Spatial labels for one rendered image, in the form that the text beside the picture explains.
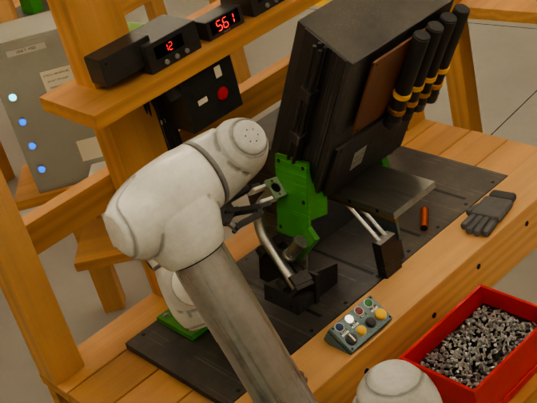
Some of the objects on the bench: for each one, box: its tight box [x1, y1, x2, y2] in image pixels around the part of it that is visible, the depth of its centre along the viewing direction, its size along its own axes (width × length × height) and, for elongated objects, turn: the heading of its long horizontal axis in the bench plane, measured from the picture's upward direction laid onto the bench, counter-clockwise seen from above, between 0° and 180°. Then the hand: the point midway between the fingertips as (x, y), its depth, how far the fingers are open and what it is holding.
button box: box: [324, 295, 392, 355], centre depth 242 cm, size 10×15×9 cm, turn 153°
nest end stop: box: [287, 280, 314, 300], centre depth 254 cm, size 4×7×6 cm, turn 153°
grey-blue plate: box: [369, 213, 404, 260], centre depth 263 cm, size 10×2×14 cm, turn 63°
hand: (264, 194), depth 250 cm, fingers closed on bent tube, 3 cm apart
